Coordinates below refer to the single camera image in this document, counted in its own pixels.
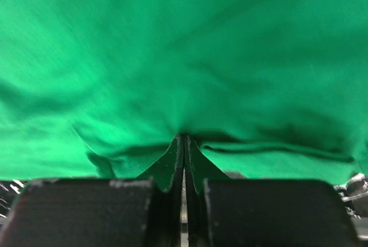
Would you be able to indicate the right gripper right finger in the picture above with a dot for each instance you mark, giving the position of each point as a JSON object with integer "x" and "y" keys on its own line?
{"x": 224, "y": 211}

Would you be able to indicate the green t shirt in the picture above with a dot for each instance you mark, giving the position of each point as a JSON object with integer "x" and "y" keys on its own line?
{"x": 267, "y": 88}

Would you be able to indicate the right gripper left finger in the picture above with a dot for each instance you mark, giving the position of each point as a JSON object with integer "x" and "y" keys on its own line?
{"x": 141, "y": 211}

